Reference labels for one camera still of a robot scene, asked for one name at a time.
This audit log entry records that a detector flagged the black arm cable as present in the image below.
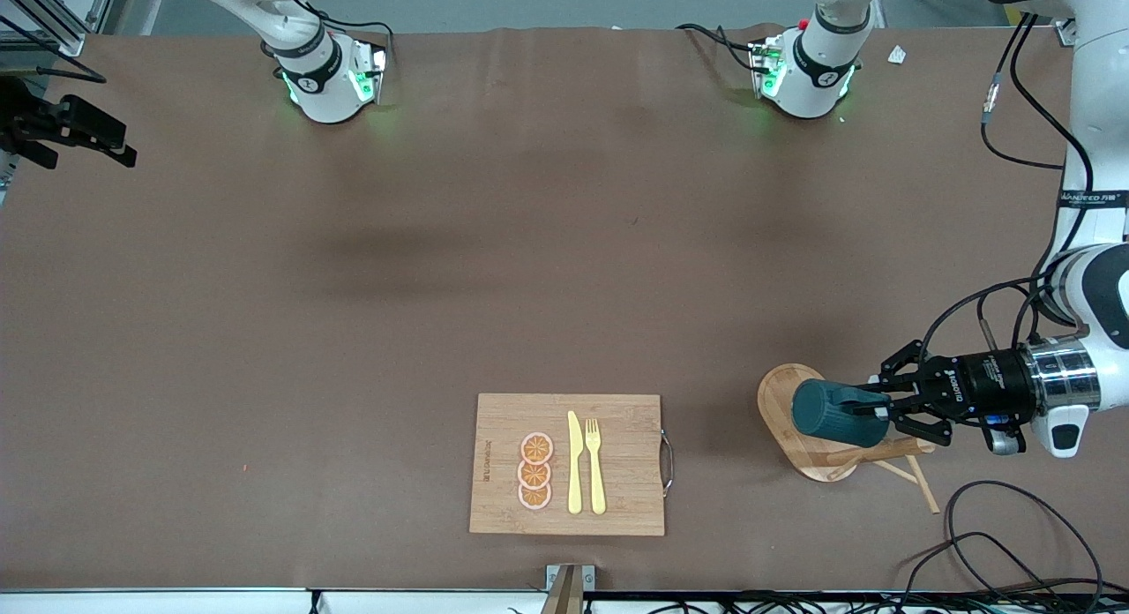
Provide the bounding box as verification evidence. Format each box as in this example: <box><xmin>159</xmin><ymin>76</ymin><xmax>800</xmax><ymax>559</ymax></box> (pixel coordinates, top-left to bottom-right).
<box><xmin>0</xmin><ymin>14</ymin><xmax>108</xmax><ymax>85</ymax></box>
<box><xmin>917</xmin><ymin>14</ymin><xmax>1099</xmax><ymax>394</ymax></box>

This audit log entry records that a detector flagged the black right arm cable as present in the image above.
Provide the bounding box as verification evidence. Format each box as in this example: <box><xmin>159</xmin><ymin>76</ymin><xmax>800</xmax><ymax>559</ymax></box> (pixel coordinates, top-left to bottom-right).
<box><xmin>0</xmin><ymin>14</ymin><xmax>108</xmax><ymax>85</ymax></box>

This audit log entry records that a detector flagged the brown wooden strut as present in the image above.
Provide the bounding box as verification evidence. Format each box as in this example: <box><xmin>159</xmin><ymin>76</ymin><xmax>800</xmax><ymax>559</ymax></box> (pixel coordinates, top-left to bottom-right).
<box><xmin>540</xmin><ymin>568</ymin><xmax>585</xmax><ymax>614</ymax></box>

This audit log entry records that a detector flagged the black base cable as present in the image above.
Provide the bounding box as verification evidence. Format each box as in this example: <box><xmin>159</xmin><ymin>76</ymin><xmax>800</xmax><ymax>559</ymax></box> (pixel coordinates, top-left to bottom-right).
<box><xmin>273</xmin><ymin>0</ymin><xmax>395</xmax><ymax>68</ymax></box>
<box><xmin>675</xmin><ymin>23</ymin><xmax>768</xmax><ymax>77</ymax></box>

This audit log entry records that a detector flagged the black cable bundle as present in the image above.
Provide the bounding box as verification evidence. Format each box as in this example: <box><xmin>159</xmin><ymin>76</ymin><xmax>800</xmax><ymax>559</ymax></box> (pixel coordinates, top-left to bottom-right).
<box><xmin>609</xmin><ymin>591</ymin><xmax>1129</xmax><ymax>614</ymax></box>

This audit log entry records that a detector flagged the bamboo cutting board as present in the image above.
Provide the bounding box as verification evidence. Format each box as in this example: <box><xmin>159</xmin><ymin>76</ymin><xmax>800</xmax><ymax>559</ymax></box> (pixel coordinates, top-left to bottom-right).
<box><xmin>468</xmin><ymin>393</ymin><xmax>676</xmax><ymax>537</ymax></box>

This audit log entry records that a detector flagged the black left base cable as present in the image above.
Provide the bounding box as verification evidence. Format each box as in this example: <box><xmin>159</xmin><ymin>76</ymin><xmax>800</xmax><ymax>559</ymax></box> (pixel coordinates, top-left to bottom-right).
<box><xmin>675</xmin><ymin>23</ymin><xmax>768</xmax><ymax>77</ymax></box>

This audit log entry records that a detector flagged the yellow plastic knife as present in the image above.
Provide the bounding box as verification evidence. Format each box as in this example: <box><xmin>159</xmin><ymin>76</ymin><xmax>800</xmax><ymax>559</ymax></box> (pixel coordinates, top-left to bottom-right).
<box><xmin>567</xmin><ymin>410</ymin><xmax>585</xmax><ymax>515</ymax></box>

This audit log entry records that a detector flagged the wooden cup rack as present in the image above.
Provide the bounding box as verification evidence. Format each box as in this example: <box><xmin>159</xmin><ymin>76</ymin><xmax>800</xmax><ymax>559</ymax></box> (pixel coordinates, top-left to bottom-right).
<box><xmin>757</xmin><ymin>363</ymin><xmax>941</xmax><ymax>515</ymax></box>

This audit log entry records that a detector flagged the white table edge rail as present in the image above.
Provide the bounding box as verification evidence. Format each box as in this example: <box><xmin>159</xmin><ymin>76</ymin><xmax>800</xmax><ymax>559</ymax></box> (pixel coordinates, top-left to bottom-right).
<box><xmin>0</xmin><ymin>588</ymin><xmax>548</xmax><ymax>614</ymax></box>

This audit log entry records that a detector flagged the brown table cover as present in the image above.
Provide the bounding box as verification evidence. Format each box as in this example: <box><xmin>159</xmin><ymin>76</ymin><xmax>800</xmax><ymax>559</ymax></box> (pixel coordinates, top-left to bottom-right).
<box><xmin>0</xmin><ymin>23</ymin><xmax>1129</xmax><ymax>593</ymax></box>

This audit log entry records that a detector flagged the black right base cable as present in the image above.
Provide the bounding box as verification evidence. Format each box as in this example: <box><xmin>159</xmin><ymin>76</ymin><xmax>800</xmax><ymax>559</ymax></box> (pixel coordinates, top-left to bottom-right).
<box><xmin>273</xmin><ymin>0</ymin><xmax>395</xmax><ymax>68</ymax></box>

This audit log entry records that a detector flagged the black looped cable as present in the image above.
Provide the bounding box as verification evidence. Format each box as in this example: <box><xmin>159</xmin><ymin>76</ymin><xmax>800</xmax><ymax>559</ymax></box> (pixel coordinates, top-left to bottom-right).
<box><xmin>900</xmin><ymin>532</ymin><xmax>1055</xmax><ymax>597</ymax></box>
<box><xmin>946</xmin><ymin>480</ymin><xmax>1105</xmax><ymax>597</ymax></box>

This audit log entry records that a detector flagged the yellow plastic fork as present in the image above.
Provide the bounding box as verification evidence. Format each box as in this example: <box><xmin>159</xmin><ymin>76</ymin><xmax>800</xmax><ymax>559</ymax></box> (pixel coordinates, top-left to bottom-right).
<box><xmin>585</xmin><ymin>418</ymin><xmax>608</xmax><ymax>516</ymax></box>

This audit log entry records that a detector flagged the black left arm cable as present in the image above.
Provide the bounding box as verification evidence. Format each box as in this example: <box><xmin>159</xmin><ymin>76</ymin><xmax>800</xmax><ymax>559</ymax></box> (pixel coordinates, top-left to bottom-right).
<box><xmin>917</xmin><ymin>14</ymin><xmax>1099</xmax><ymax>394</ymax></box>

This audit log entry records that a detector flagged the dark green cup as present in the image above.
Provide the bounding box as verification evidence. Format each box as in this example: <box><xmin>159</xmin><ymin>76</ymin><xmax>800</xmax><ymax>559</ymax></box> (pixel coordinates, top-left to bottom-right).
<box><xmin>791</xmin><ymin>378</ymin><xmax>892</xmax><ymax>449</ymax></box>

